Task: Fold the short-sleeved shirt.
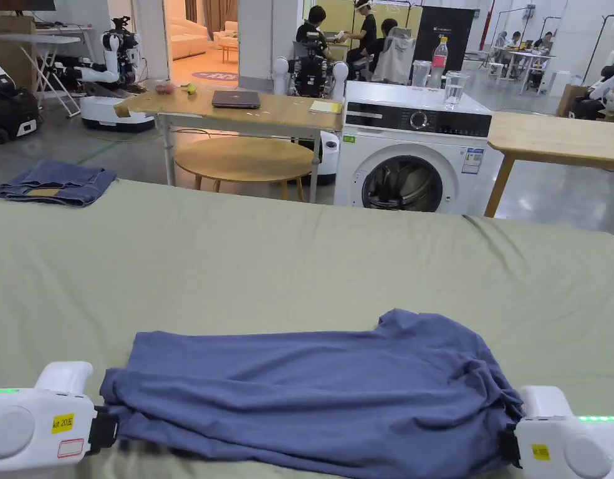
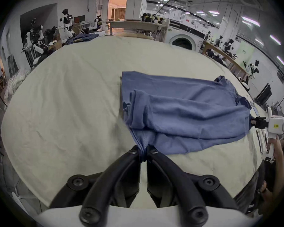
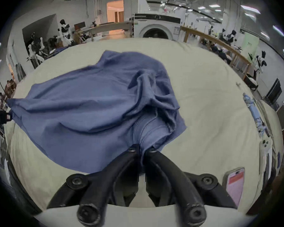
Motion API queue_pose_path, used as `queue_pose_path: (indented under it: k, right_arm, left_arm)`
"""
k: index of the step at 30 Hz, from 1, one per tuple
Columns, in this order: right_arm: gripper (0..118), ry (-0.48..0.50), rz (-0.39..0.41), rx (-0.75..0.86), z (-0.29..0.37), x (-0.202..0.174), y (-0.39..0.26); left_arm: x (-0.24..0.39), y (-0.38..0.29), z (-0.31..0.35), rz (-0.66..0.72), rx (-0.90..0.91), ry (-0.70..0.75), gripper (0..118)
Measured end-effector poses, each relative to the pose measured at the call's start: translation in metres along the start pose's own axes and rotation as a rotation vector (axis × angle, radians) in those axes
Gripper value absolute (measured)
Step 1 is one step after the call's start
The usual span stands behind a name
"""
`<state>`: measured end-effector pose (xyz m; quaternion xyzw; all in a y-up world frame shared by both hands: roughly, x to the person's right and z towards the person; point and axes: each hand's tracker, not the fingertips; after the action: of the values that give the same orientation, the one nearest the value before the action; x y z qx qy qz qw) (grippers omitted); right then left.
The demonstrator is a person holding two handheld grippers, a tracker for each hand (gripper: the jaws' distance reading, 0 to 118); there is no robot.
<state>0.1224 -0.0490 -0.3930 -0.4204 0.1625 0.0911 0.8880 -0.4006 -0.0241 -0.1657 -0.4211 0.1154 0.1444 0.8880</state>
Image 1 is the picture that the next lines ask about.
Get plain wooden table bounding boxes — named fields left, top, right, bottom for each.
left=483, top=112, right=614, bottom=218

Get group of people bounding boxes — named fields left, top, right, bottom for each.
left=495, top=29, right=559, bottom=75

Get black standing panel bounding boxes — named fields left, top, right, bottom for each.
left=416, top=6, right=475, bottom=68

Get white washing machine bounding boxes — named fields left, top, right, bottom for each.
left=333, top=34, right=505, bottom=218

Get white folding table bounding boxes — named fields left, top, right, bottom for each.
left=0, top=24, right=97, bottom=119

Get dark blue shirt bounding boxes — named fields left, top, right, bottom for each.
left=99, top=308, right=526, bottom=479

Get round wooden low table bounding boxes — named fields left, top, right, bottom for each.
left=174, top=137, right=315, bottom=203

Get black and white wheeled robot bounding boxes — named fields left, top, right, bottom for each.
left=0, top=54, right=41, bottom=145

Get white humanoid robot on base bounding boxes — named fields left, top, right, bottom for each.
left=62, top=16, right=156, bottom=133

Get cream sofa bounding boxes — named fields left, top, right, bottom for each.
left=165, top=17, right=209, bottom=61

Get white robot with black torso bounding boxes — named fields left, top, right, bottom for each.
left=273, top=32, right=350, bottom=186

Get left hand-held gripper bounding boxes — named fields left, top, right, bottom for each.
left=0, top=361, right=120, bottom=474

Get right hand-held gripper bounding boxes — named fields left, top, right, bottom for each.
left=498, top=385, right=614, bottom=479

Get folded blue jeans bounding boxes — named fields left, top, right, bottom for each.
left=0, top=160, right=118, bottom=208

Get bed with pale green sheet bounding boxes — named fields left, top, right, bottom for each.
left=0, top=178, right=614, bottom=479

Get rectangular wooden table with laptop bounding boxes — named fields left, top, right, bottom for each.
left=114, top=82, right=344, bottom=203

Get chair with white jacket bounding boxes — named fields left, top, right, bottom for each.
left=370, top=27, right=418, bottom=85

